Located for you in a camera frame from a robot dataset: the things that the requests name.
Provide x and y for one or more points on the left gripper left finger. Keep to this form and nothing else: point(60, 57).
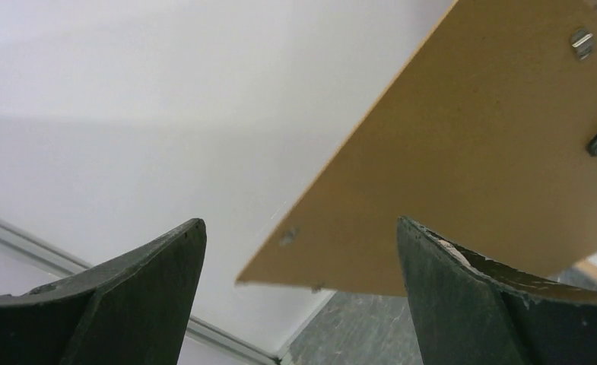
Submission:
point(133, 309)

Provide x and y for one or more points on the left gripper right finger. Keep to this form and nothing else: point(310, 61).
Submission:
point(469, 309)

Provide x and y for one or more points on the brown cardboard backing board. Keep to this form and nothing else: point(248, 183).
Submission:
point(481, 138)

